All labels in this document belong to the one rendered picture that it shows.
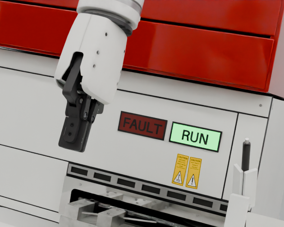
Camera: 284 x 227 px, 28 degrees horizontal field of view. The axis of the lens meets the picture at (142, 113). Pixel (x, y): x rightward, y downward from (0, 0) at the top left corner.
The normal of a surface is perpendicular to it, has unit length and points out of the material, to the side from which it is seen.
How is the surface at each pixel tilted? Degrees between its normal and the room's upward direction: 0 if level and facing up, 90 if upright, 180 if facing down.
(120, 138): 90
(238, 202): 90
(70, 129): 78
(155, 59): 90
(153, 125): 90
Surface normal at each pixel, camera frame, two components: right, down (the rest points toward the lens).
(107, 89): 0.89, 0.29
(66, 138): -0.31, -0.22
